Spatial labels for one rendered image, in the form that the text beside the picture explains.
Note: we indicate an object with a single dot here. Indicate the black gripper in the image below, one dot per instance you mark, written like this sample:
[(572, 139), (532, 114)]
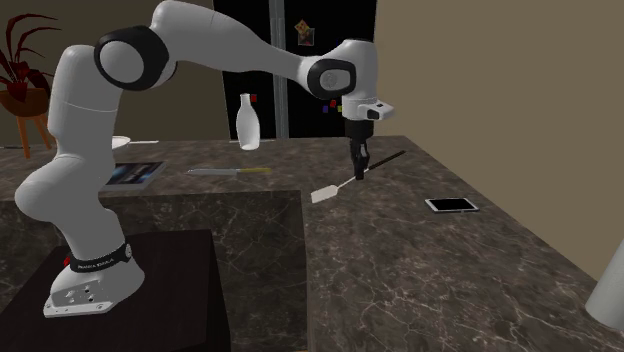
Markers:
[(358, 130)]

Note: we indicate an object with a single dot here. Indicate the white cylinder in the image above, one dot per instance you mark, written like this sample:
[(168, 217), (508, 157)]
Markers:
[(608, 292)]

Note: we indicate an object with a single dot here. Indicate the white bottle vase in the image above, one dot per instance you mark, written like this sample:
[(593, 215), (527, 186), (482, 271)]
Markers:
[(247, 124)]

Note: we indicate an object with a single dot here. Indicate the white-framed black phone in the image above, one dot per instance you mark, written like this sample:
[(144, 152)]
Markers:
[(451, 204)]

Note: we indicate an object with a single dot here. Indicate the tablet with dark picture screen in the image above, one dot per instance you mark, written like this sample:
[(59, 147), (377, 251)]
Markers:
[(134, 174)]

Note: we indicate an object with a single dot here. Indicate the white plate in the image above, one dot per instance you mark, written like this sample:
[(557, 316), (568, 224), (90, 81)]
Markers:
[(119, 142)]

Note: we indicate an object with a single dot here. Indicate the dark robot stand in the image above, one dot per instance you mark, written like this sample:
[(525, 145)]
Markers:
[(166, 292)]

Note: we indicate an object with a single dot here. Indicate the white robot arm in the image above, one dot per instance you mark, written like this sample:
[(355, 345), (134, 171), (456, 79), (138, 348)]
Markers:
[(83, 146)]

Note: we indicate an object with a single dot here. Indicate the red plant in wooden pot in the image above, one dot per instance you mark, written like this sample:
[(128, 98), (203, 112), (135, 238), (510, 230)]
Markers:
[(22, 78)]

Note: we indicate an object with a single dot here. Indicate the black refrigerator with magnets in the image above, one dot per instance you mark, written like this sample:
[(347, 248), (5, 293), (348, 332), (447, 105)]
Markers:
[(253, 44)]

